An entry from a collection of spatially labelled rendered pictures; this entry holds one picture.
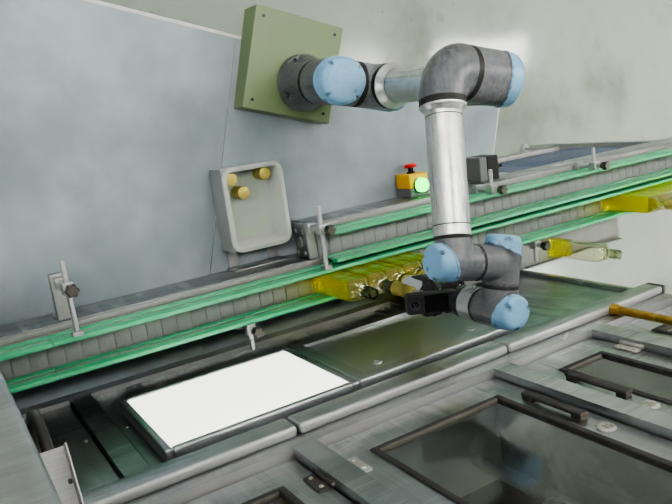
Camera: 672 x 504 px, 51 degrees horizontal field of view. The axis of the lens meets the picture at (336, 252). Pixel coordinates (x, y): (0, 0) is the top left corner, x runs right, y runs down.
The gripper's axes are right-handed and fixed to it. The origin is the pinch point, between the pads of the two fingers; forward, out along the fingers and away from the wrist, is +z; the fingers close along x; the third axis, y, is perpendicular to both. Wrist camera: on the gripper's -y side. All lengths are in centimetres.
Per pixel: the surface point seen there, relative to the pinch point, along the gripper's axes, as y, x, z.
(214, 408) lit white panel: -52, -12, -1
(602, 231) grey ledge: 110, -11, 31
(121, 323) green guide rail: -62, 4, 24
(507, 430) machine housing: -11.9, -16.9, -44.4
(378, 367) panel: -15.7, -12.6, -8.7
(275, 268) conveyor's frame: -18.4, 5.7, 31.3
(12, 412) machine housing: -92, 23, -68
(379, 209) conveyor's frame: 16.6, 14.9, 31.3
